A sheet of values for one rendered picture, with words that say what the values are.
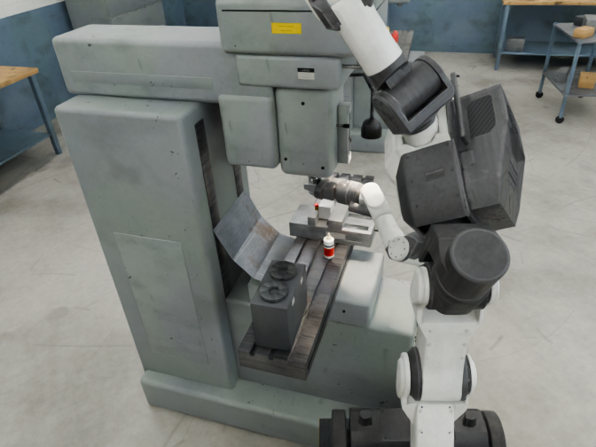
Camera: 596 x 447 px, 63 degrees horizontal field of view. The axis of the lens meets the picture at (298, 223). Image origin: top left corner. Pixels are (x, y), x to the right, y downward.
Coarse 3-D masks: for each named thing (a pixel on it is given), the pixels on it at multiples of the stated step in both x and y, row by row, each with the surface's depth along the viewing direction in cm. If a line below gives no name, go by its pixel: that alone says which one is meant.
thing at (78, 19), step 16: (80, 0) 566; (96, 0) 560; (112, 0) 569; (128, 0) 596; (144, 0) 625; (160, 0) 658; (80, 16) 578; (96, 16) 571; (112, 16) 574; (128, 16) 599; (144, 16) 629; (160, 16) 662
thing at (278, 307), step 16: (272, 272) 157; (288, 272) 156; (304, 272) 162; (272, 288) 152; (288, 288) 152; (304, 288) 164; (256, 304) 147; (272, 304) 146; (288, 304) 146; (304, 304) 167; (256, 320) 151; (272, 320) 149; (288, 320) 148; (256, 336) 155; (272, 336) 153; (288, 336) 151
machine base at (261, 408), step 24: (144, 384) 237; (168, 384) 234; (192, 384) 233; (240, 384) 232; (264, 384) 231; (168, 408) 243; (192, 408) 236; (216, 408) 229; (240, 408) 223; (264, 408) 220; (288, 408) 220; (312, 408) 219; (336, 408) 218; (264, 432) 228; (288, 432) 222; (312, 432) 216
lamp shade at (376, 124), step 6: (366, 120) 164; (372, 120) 164; (378, 120) 165; (366, 126) 163; (372, 126) 163; (378, 126) 163; (366, 132) 164; (372, 132) 163; (378, 132) 164; (366, 138) 165; (372, 138) 165
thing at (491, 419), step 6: (486, 414) 169; (492, 414) 169; (486, 420) 167; (492, 420) 166; (498, 420) 166; (486, 426) 167; (492, 426) 164; (498, 426) 164; (492, 432) 163; (498, 432) 163; (504, 432) 163; (492, 438) 162; (498, 438) 162; (504, 438) 162; (492, 444) 161; (498, 444) 161; (504, 444) 161
